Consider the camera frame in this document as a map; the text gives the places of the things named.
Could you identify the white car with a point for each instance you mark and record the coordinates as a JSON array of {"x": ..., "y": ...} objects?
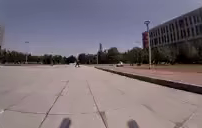
[{"x": 119, "y": 64}]

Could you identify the row of trees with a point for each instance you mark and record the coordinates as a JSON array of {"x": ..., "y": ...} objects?
[{"x": 122, "y": 55}]

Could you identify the person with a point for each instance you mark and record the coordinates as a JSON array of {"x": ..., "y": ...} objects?
[{"x": 77, "y": 63}]

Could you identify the grey concrete slab pavement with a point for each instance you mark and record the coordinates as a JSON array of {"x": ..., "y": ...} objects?
[{"x": 79, "y": 93}]

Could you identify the red banner sign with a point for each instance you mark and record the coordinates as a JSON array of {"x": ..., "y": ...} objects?
[{"x": 145, "y": 39}]

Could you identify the tall street lamp pole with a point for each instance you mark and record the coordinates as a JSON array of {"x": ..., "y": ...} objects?
[{"x": 149, "y": 43}]

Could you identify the dark kerb strip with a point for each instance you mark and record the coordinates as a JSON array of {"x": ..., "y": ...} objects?
[{"x": 162, "y": 82}]

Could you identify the robot's own part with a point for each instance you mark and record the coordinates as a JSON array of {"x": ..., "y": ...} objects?
[
  {"x": 65, "y": 123},
  {"x": 133, "y": 124}
]

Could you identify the reddish paved strip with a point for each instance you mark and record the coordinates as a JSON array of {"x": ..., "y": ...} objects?
[{"x": 175, "y": 75}]

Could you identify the distant street lamp pole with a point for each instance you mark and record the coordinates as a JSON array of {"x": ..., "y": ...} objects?
[{"x": 26, "y": 51}]

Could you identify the grass strip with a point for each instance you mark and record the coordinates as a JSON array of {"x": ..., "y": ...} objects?
[{"x": 185, "y": 67}]

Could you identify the large grey building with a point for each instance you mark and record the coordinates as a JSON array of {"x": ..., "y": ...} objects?
[{"x": 184, "y": 28}]

